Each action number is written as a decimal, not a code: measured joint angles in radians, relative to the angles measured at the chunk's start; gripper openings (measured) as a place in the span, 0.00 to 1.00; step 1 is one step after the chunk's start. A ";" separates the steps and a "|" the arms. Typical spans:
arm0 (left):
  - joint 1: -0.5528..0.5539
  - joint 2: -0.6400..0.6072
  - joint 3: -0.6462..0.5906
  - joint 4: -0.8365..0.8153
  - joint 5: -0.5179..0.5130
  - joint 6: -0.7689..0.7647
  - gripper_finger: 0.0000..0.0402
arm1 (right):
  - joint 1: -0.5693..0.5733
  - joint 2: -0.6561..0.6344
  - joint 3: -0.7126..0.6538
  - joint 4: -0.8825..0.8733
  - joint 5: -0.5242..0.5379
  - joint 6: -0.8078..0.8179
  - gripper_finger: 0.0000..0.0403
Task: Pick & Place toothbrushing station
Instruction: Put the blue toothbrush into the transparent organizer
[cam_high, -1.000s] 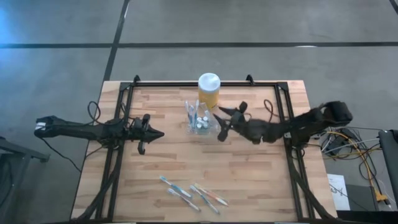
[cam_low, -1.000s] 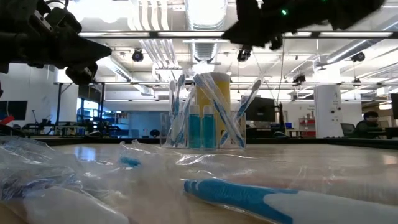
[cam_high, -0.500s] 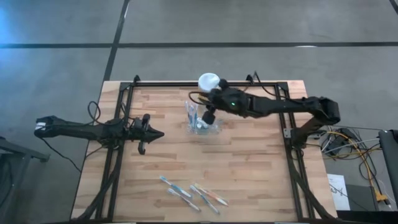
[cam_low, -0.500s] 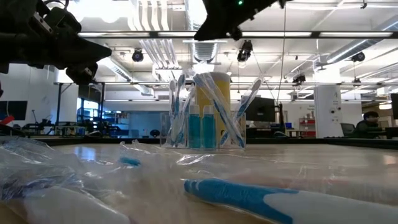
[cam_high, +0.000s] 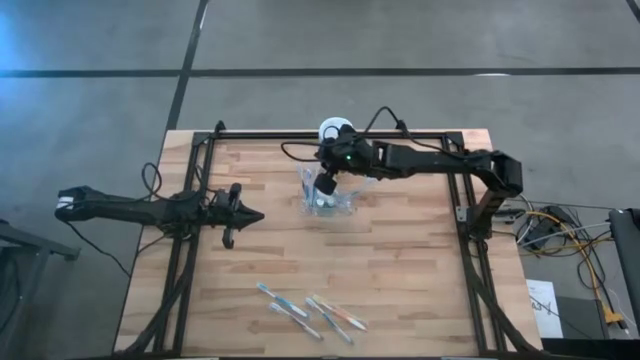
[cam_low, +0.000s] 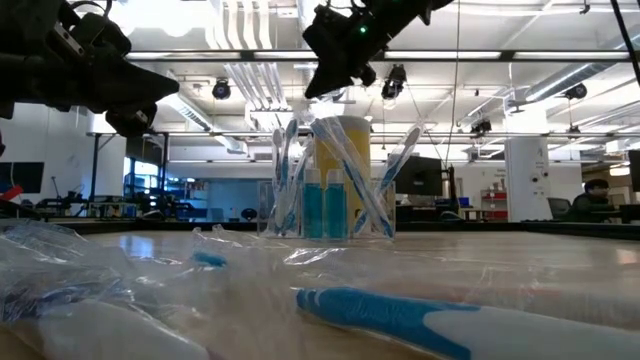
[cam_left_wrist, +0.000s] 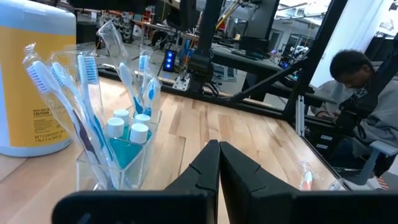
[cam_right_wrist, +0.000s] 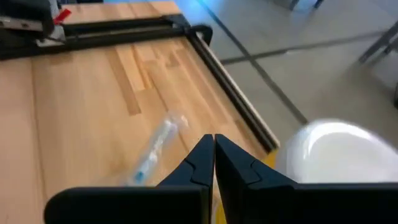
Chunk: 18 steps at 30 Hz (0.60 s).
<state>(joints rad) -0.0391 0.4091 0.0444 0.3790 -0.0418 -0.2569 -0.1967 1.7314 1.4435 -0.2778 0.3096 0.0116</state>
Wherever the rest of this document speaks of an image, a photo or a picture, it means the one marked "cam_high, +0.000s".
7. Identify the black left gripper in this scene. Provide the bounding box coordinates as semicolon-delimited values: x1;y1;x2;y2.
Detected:
208;183;265;250

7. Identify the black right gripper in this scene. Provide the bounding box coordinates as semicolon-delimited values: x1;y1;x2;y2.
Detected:
313;130;374;198

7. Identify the orange white toothbrush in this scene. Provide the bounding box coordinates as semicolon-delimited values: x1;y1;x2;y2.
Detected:
311;294;370;332

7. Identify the yellow canister white lid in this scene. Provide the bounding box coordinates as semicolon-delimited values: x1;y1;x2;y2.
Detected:
318;116;354;142

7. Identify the clear acrylic organizer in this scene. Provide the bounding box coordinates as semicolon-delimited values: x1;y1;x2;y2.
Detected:
297;162;374;218

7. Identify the black power box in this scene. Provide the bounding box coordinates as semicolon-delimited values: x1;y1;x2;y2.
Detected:
528;219;551;242

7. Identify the black metal stand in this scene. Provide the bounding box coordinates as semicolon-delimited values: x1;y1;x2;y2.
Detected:
0;218;82;360

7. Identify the white paper sheet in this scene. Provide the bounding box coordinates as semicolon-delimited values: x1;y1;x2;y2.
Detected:
525;278;564;339

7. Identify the dark grey floor mat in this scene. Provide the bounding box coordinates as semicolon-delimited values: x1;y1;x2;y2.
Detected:
555;294;610;341

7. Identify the black case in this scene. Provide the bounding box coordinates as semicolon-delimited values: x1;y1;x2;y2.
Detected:
608;207;640;326

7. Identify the black floor equipment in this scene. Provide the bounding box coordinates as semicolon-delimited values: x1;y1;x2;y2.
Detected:
541;337;640;360

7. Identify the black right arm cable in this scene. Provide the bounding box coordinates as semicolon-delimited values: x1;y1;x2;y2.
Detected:
280;105;494;166

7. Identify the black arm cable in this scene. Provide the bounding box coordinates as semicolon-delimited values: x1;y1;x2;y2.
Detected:
141;162;212;201
280;105;494;166

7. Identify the black aluminium table frame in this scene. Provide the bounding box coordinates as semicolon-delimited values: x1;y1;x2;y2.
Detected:
119;119;544;357

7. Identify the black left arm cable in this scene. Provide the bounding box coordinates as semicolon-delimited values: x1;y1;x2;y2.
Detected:
141;162;212;201

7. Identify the white cable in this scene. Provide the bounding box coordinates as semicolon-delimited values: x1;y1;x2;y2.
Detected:
517;221;614;250

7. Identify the yellow cable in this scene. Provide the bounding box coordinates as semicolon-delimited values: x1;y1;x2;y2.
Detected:
519;209;625;326

